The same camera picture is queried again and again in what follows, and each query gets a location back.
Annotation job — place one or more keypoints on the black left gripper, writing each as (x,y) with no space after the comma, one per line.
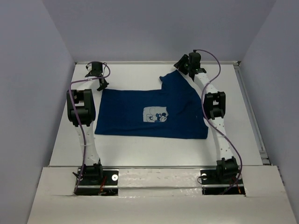
(102,81)

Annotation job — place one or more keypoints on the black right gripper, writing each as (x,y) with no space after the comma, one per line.
(179,65)

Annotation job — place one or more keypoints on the blue printed t shirt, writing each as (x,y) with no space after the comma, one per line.
(174,111)

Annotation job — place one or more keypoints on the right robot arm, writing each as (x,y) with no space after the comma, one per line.
(213,103)

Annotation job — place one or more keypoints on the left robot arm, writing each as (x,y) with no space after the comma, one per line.
(81,113)

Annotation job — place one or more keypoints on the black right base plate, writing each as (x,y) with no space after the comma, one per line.
(211,185)

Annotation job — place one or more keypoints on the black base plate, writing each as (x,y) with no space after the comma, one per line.
(91,184)
(211,185)

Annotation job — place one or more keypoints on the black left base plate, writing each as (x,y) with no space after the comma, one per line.
(91,184)

